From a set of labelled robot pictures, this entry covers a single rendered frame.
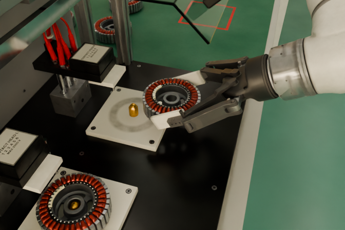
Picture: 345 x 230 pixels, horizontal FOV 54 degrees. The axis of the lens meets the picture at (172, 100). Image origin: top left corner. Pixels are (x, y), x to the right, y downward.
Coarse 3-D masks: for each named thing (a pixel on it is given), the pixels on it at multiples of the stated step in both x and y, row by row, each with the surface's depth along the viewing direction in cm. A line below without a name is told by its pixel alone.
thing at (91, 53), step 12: (84, 48) 66; (96, 48) 66; (108, 48) 66; (36, 60) 67; (48, 60) 67; (72, 60) 63; (84, 60) 63; (96, 60) 63; (108, 60) 66; (60, 72) 66; (72, 72) 65; (84, 72) 64; (96, 72) 63; (108, 72) 66; (120, 72) 67; (60, 84) 69; (96, 84) 66; (108, 84) 64
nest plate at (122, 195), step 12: (60, 168) 62; (60, 180) 60; (108, 180) 60; (120, 192) 58; (132, 192) 58; (120, 204) 56; (60, 216) 55; (120, 216) 55; (24, 228) 53; (36, 228) 53; (108, 228) 53; (120, 228) 54
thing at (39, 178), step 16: (0, 144) 48; (16, 144) 48; (32, 144) 48; (0, 160) 46; (16, 160) 46; (32, 160) 48; (48, 160) 51; (0, 176) 47; (16, 176) 46; (32, 176) 48; (48, 176) 49
